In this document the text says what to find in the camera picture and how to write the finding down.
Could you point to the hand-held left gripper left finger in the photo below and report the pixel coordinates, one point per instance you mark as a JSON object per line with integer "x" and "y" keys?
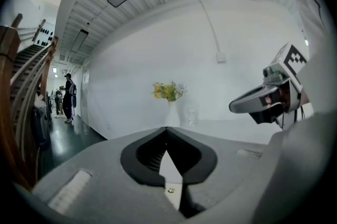
{"x": 100, "y": 170}

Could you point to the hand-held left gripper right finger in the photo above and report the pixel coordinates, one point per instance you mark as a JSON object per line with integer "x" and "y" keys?
{"x": 231, "y": 178}

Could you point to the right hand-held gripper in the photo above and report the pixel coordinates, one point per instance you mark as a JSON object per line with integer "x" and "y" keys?
{"x": 292, "y": 60}

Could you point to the white oval table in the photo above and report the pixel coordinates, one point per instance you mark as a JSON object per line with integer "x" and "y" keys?
{"x": 223, "y": 131}

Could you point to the large white wooden drawer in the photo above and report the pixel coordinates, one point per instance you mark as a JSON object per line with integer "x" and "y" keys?
{"x": 171, "y": 173}

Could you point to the clear glass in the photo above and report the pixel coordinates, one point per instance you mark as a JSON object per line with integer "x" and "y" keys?
{"x": 191, "y": 116}

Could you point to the white vase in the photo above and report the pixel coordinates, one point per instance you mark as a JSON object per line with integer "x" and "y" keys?
{"x": 172, "y": 115}

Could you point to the pastel flower bouquet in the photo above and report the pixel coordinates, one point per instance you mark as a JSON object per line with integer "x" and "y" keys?
{"x": 168, "y": 91}

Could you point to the small ceiling light panel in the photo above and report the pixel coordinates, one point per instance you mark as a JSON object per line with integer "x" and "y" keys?
{"x": 79, "y": 40}

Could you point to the white perforated panel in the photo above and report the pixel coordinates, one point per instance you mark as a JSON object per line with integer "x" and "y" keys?
{"x": 43, "y": 33}

